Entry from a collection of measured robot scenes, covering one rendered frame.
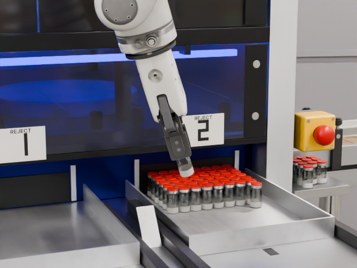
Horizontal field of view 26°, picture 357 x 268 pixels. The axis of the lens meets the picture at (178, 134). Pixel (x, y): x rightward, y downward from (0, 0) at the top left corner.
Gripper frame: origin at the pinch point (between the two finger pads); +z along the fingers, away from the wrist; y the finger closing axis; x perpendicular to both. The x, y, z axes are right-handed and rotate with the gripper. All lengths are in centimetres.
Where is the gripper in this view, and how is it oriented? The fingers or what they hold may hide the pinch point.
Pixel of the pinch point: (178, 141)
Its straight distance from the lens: 116.7
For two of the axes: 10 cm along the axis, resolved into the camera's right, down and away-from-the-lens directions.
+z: 2.6, 8.9, 3.8
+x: -9.7, 2.5, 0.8
